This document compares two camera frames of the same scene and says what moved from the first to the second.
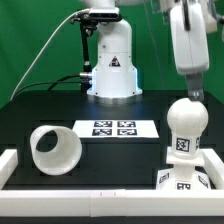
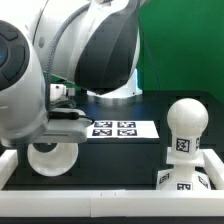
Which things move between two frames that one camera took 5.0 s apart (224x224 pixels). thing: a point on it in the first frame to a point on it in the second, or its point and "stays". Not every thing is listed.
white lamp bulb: x=186 y=120 stays
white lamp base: x=184 y=176 stays
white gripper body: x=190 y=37 to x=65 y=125
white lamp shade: x=55 y=150 stays
